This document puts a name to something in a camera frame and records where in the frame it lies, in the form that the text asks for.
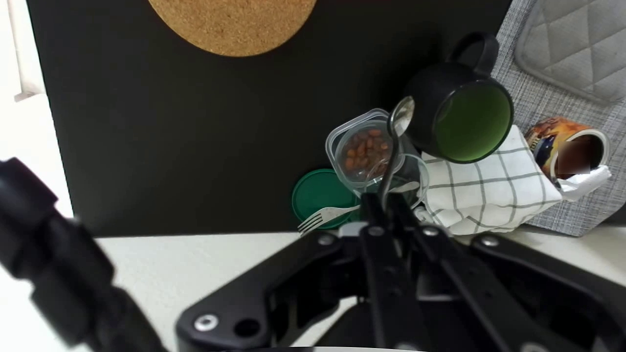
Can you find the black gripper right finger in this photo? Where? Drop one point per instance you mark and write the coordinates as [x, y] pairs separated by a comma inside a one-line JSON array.
[[521, 299]]

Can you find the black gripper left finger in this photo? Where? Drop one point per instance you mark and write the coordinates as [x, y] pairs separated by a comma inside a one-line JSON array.
[[275, 303]]

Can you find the metal spoon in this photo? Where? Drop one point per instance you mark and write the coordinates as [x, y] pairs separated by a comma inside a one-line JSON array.
[[398, 125]]

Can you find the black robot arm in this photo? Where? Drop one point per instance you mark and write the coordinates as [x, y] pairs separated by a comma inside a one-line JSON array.
[[75, 291]]

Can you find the orange printed paper cup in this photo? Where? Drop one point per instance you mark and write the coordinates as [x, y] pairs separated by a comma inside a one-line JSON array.
[[572, 156]]

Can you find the black mug green inside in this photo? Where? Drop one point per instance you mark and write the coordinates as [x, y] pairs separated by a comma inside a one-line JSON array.
[[462, 113]]

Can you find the white plastic fork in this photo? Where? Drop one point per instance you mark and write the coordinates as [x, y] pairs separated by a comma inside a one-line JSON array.
[[322, 219]]

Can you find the green plastic lid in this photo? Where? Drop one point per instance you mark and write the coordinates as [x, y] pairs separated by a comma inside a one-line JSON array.
[[322, 189]]

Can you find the white checked cloth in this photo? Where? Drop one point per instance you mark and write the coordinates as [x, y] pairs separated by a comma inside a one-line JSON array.
[[496, 195]]

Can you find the clear plastic food container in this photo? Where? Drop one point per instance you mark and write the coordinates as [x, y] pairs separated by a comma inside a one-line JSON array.
[[359, 154]]

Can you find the grey quilted pot holder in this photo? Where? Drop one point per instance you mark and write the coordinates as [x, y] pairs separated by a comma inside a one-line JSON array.
[[568, 60]]

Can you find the round cork coaster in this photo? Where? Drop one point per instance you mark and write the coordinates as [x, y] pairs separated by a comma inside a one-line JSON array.
[[235, 29]]

